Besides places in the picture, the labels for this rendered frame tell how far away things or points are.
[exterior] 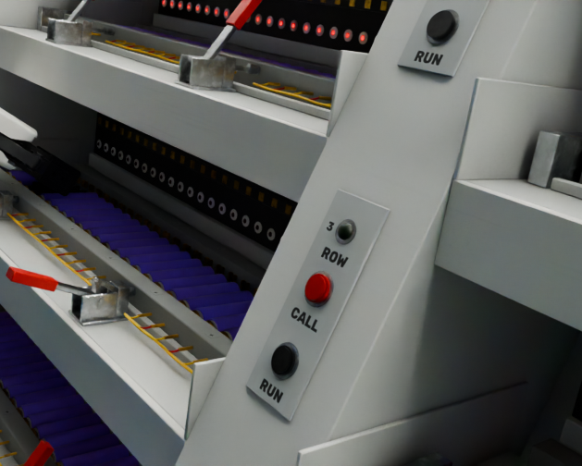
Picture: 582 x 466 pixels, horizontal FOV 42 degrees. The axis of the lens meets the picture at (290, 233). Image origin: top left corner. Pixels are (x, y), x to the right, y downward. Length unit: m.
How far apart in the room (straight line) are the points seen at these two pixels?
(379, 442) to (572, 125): 0.20
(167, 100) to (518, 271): 0.33
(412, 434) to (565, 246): 0.15
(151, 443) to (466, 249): 0.24
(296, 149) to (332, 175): 0.04
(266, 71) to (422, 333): 0.29
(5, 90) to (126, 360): 0.52
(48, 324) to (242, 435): 0.25
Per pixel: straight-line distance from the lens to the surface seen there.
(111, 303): 0.60
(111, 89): 0.68
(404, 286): 0.38
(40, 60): 0.83
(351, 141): 0.43
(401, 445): 0.43
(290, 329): 0.42
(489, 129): 0.39
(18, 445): 0.76
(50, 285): 0.58
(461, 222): 0.38
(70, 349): 0.60
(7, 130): 0.79
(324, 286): 0.40
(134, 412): 0.52
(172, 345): 0.56
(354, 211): 0.41
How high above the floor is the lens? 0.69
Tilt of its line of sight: 2 degrees down
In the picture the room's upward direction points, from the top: 25 degrees clockwise
